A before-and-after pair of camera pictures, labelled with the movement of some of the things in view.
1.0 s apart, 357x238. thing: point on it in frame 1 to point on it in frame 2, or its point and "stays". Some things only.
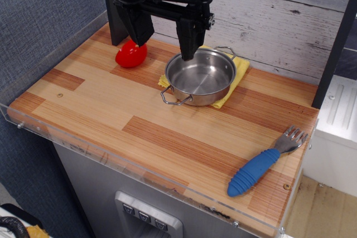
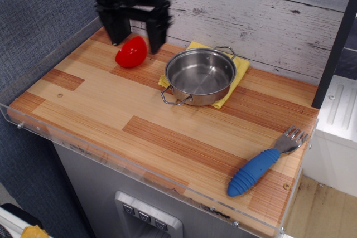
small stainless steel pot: [207, 78] stays
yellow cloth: [241, 66] stays
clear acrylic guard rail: [80, 151] stays
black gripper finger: [192, 35] to [157, 29]
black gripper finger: [138, 20] to [117, 23]
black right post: [337, 48] stays
